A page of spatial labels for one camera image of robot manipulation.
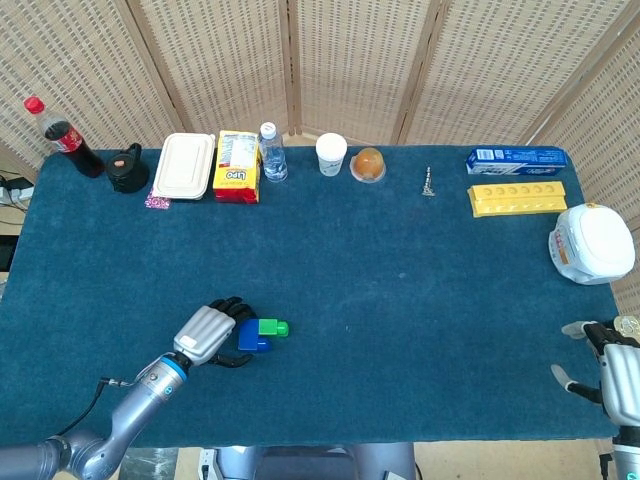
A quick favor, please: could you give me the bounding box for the wicker folding screen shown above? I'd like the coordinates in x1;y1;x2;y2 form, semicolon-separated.
0;0;640;316

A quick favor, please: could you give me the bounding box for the clear water bottle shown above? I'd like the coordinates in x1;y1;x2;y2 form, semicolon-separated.
257;121;290;184

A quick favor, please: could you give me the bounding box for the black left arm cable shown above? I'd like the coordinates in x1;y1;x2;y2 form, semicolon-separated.
54;377;146;439

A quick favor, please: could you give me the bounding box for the orange jelly cup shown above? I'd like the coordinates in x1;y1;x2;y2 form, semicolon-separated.
349;147;388;184

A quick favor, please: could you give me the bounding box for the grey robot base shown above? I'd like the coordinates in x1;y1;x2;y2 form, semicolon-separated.
199;443;417;480

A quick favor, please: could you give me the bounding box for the beige lidded lunch box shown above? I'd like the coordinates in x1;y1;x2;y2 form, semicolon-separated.
152;132;217;201

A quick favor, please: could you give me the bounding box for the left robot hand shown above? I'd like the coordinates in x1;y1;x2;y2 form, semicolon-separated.
173;296;257;369

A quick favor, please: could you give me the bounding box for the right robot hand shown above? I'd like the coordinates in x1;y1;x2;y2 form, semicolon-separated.
550;319;640;429

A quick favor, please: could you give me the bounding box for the yellow red snack bag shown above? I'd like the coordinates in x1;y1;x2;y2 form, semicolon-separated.
212;130;262;204

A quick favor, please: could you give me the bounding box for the blue white long box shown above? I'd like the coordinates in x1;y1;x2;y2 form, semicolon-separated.
465;146;571;177

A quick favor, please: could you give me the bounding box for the blue toy block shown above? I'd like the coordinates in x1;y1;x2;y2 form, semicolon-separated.
237;319;275;354

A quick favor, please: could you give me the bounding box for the white paper cup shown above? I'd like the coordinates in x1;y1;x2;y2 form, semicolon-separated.
315;132;348;178

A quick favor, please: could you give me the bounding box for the white rice cooker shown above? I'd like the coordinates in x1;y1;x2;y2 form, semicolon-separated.
548;202;637;286

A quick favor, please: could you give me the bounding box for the yellow plastic tray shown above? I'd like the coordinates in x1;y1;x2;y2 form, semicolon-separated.
467;180;569;218

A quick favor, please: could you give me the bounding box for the black round pot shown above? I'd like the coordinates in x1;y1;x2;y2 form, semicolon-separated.
105;142;151;194

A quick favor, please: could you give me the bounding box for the pink patterned packet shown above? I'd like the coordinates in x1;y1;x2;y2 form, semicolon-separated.
144;187;172;210

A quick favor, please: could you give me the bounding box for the teal carpet table cover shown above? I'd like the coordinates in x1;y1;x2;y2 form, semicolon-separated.
0;144;621;449

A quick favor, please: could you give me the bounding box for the white power strip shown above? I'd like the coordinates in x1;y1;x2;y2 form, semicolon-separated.
0;174;35;204

